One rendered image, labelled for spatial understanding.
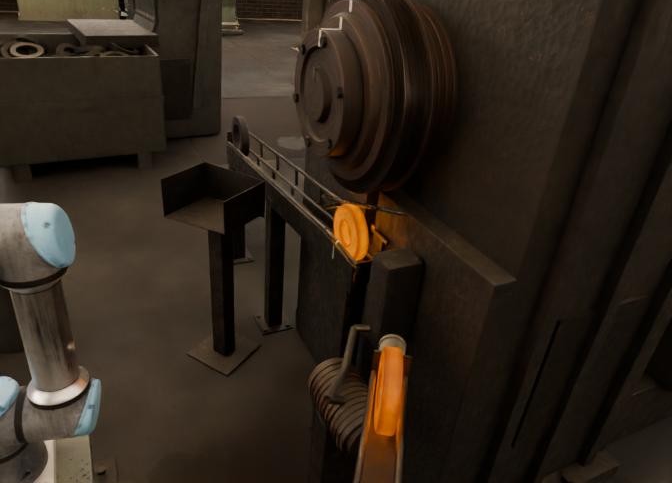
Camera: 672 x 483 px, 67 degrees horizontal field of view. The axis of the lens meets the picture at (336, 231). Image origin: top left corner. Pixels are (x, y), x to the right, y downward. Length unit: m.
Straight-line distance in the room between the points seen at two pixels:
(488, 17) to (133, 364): 1.66
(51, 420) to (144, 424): 0.68
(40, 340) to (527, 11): 1.07
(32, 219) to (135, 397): 1.09
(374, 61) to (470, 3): 0.22
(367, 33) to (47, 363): 0.91
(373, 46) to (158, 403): 1.38
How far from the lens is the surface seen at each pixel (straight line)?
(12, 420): 1.27
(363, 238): 1.31
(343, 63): 1.08
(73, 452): 1.47
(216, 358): 2.04
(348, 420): 1.17
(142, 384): 2.01
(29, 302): 1.08
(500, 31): 1.05
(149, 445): 1.82
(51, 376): 1.18
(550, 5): 0.97
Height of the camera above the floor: 1.40
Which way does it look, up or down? 29 degrees down
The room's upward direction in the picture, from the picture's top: 5 degrees clockwise
